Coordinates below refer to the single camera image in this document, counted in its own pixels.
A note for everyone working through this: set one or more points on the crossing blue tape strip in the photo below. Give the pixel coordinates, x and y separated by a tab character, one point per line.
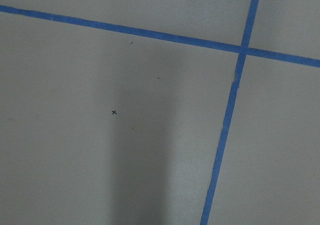
243	51

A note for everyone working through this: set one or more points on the long blue tape strip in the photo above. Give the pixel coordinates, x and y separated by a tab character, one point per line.
163	36

